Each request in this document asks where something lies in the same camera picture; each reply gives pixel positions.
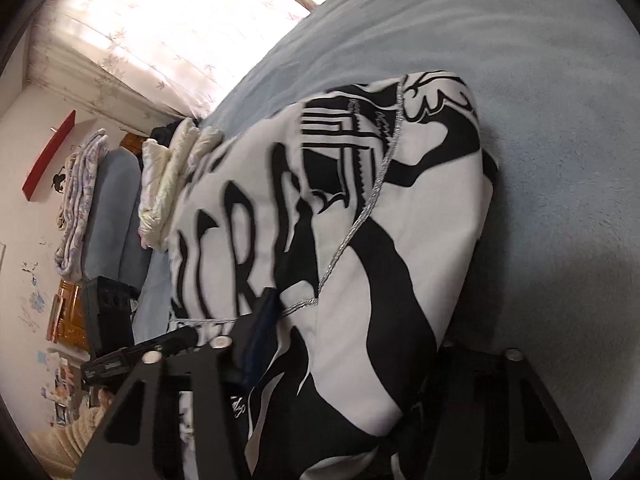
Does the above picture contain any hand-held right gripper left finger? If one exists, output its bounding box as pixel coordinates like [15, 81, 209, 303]
[75, 287, 278, 480]

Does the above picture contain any cluttered shelf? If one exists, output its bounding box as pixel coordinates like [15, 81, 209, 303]
[42, 350, 86, 426]

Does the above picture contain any black cloth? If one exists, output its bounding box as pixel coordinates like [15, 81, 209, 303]
[150, 120, 183, 143]

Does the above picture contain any blue bed blanket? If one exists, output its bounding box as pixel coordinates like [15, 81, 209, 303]
[132, 0, 640, 371]

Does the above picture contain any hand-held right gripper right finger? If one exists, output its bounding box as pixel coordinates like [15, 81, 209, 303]
[400, 344, 586, 480]

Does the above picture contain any purple floral folded blanket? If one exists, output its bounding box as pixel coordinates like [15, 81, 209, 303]
[55, 130, 111, 278]

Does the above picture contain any black and white printed jacket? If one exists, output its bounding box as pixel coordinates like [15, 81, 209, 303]
[167, 70, 501, 480]

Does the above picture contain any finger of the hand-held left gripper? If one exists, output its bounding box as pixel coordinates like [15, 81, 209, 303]
[131, 326, 200, 357]

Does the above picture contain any cream puffy jacket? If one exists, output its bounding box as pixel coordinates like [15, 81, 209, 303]
[137, 119, 223, 251]

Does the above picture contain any red wall shelf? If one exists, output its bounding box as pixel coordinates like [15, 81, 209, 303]
[21, 110, 77, 201]

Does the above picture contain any person's left forearm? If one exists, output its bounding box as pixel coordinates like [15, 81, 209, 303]
[55, 392, 121, 466]

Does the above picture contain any white floral curtain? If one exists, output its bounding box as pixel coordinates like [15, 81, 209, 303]
[27, 0, 326, 121]

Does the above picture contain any wooden cabinet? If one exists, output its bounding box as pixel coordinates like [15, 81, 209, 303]
[47, 280, 91, 351]

